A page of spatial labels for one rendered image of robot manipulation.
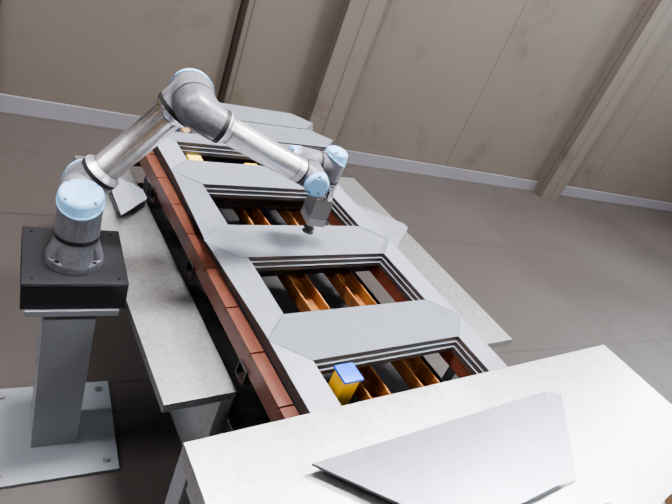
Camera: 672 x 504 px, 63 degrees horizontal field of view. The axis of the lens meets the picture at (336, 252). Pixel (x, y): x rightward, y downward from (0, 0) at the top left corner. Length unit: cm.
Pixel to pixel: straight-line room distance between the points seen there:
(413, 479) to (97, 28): 368
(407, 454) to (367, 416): 11
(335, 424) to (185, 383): 59
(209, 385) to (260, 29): 327
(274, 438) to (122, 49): 356
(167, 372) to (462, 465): 82
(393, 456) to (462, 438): 18
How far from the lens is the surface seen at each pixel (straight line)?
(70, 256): 165
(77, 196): 158
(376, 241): 210
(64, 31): 421
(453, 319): 188
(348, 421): 108
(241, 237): 181
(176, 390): 152
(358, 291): 208
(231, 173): 220
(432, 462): 108
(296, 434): 102
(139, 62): 430
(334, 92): 460
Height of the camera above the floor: 181
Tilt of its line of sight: 30 degrees down
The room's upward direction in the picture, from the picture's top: 23 degrees clockwise
